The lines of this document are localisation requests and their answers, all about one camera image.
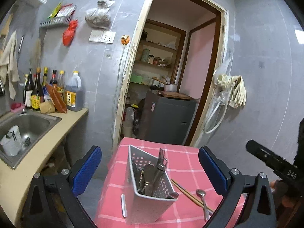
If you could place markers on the clear plastic bag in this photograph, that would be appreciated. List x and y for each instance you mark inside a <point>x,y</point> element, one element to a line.
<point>222,85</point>

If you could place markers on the wooden cutting board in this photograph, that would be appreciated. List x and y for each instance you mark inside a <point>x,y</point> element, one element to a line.
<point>177,95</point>

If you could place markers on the stainless steel sink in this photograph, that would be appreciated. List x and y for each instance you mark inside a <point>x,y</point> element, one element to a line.
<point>40,125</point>

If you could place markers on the red label dark bottle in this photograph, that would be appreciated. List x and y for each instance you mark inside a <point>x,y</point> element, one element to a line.
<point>53,78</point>

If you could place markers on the grey metal chopstick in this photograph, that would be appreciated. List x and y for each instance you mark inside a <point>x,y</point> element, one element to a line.
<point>163,155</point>
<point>160,155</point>

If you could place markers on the cream hanging towel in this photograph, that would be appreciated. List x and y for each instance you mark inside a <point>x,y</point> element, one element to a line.
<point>10,59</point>

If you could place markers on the orange wall hook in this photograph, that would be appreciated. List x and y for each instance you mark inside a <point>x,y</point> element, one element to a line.
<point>125,40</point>

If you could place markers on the dark grey cabinet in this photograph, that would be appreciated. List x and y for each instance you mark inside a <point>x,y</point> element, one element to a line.
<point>166,121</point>

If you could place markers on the clear amber sauce bottle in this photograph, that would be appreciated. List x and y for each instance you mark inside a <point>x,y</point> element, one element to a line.
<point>61,85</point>

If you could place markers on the white wall rack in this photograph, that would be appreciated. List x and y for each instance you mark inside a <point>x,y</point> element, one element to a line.
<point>53,22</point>

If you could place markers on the small glass jar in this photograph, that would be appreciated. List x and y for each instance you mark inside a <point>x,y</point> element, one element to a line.
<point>151,59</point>

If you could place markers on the white plastic cup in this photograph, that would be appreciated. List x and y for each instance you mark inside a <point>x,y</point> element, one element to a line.
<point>10,142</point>

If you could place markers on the beige kitchen counter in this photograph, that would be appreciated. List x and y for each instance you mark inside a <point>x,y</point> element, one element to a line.
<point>71,121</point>

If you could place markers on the wooden shelf unit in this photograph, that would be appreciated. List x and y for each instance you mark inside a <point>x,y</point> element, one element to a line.
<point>156,46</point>

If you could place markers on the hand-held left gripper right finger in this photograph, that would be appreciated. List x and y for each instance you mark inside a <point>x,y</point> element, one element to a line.
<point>211,171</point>

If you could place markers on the sink drain strainer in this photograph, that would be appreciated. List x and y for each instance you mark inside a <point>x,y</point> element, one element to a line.
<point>26,141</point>

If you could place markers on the green jar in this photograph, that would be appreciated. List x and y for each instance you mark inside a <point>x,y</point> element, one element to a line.
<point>145,55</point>

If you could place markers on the steel faucet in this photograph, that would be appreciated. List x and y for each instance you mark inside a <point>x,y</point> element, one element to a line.
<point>2,87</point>

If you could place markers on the person's right hand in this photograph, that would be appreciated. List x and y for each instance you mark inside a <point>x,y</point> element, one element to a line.
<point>288,201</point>

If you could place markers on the wooden door frame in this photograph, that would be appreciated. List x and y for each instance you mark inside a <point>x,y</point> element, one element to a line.
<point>133,76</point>

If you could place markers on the dark soy sauce bottle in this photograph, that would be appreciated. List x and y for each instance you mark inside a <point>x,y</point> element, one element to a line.
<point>29,90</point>

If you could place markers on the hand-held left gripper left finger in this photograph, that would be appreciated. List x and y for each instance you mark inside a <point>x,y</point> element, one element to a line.
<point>86,171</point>

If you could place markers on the large dark vinegar jug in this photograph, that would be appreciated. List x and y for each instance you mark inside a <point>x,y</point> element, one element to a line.
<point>74,95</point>

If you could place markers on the yellow label sauce bottle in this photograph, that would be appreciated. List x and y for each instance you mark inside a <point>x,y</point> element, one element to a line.
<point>37,92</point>

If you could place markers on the red plastic bag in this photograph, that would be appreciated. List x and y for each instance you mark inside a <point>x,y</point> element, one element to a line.
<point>70,33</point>

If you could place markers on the pink sponge dish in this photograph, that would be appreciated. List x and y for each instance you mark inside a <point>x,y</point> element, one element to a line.
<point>17,106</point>

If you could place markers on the blue label sauce bottle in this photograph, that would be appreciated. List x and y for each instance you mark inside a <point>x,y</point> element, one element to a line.
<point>45,80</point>

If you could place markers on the colourful seasoning packets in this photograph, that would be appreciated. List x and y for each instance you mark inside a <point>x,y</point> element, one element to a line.
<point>63,10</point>

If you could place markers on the green box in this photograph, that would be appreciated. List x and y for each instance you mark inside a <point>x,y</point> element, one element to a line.
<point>136,78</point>

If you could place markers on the aluminium pot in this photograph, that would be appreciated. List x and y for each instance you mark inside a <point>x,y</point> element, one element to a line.
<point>170,87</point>

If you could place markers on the brown seasoning packet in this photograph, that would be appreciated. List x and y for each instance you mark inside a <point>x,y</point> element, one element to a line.
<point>57,99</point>

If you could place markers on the hanging bag of dried goods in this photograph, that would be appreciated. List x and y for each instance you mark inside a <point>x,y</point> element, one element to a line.
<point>98,16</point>

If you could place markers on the pink checked tablecloth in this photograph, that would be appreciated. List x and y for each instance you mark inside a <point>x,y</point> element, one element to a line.
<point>114,194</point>

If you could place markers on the white wall socket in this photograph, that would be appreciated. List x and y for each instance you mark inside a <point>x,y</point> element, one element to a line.
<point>108,38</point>

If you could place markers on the plain brown wooden chopstick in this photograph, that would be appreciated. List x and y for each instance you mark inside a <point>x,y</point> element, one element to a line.
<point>190,194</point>
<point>187,197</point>

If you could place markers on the plain steel spoon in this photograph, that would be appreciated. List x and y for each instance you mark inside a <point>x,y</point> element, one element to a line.
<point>174,195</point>
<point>203,198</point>

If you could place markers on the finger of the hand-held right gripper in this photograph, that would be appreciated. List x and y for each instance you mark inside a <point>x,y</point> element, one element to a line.
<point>261,153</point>

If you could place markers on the tan seasoning packet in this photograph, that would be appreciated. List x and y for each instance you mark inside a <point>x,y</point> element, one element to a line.
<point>47,107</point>

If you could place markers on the white light switch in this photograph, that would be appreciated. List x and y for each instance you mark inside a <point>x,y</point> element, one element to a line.
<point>96,36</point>

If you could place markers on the steel cylinder with loop cap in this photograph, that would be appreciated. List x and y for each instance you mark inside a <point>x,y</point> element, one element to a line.
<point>158,173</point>

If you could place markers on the grey perforated utensil holder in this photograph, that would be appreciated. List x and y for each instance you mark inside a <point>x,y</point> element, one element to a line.
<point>152,209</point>

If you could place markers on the cream rubber gloves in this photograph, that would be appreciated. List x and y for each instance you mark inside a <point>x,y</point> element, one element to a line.
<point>234,90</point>

